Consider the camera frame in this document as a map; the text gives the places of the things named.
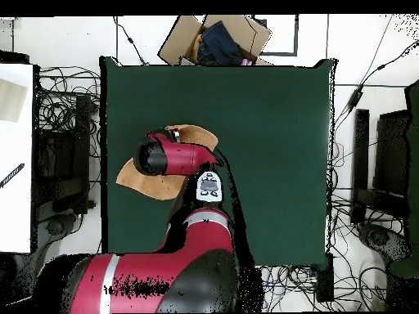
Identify tan terry towel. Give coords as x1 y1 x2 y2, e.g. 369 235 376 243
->
115 123 219 201

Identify orange cloth item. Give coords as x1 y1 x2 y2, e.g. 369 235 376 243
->
191 34 203 62

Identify dark green table cloth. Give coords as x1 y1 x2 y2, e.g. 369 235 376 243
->
98 56 338 269

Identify dark blue jeans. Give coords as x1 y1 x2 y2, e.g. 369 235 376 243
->
196 20 243 66

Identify black metal stand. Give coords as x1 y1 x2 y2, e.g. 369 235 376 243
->
32 93 93 215

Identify brown cardboard box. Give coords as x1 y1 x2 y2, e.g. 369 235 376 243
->
157 14 273 66

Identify white desk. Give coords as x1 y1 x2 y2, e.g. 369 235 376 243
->
0 62 34 254

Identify dark green fabric sheet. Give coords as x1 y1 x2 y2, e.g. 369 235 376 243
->
389 79 419 279

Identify beige cardboard piece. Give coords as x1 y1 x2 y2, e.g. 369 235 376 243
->
0 78 28 123

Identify black cable with inline plug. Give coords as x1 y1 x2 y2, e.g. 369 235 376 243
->
112 16 150 66

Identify black cable with adapter block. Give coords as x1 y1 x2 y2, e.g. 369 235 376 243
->
331 38 419 138

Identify black metal frame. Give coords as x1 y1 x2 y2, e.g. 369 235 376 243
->
349 108 412 225

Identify black ribbed strap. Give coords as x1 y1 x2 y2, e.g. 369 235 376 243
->
0 162 26 190

